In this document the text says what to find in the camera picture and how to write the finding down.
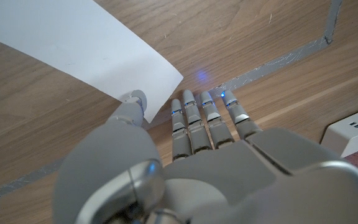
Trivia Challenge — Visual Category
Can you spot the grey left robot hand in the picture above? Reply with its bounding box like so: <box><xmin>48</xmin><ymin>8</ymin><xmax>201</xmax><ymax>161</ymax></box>
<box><xmin>51</xmin><ymin>89</ymin><xmax>358</xmax><ymax>224</ymax></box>

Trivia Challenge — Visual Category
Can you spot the white receipt paper strip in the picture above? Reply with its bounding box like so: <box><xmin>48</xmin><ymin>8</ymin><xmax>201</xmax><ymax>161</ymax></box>
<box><xmin>0</xmin><ymin>0</ymin><xmax>185</xmax><ymax>124</ymax></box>

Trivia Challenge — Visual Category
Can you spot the grey tape outline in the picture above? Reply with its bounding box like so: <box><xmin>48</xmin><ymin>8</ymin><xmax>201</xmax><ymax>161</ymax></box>
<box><xmin>0</xmin><ymin>0</ymin><xmax>343</xmax><ymax>208</ymax></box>

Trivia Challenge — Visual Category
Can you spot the white power strip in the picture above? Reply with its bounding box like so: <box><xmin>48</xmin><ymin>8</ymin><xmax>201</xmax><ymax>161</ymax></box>
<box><xmin>320</xmin><ymin>103</ymin><xmax>358</xmax><ymax>159</ymax></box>

